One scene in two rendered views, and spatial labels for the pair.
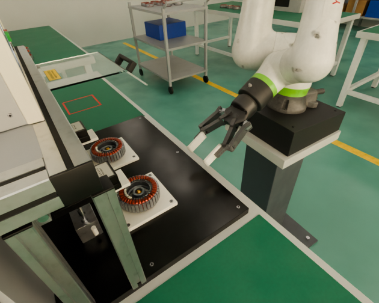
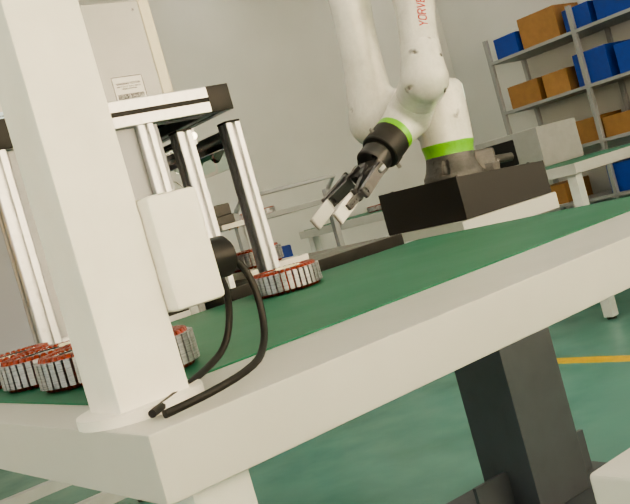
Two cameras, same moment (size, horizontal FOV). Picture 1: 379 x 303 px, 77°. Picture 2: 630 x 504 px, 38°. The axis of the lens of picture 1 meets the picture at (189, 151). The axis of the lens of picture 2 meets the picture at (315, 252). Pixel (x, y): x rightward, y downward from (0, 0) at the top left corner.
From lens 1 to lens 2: 145 cm
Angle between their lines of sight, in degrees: 36
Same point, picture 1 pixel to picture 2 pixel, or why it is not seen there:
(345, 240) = not seen: outside the picture
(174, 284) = not seen: hidden behind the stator
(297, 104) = (462, 162)
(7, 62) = (160, 61)
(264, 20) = (375, 76)
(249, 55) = (370, 118)
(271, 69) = (392, 110)
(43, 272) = (194, 179)
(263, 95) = (390, 134)
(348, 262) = not seen: outside the picture
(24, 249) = (186, 148)
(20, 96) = (165, 84)
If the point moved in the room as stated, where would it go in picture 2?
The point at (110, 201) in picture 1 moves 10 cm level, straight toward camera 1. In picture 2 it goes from (238, 132) to (263, 119)
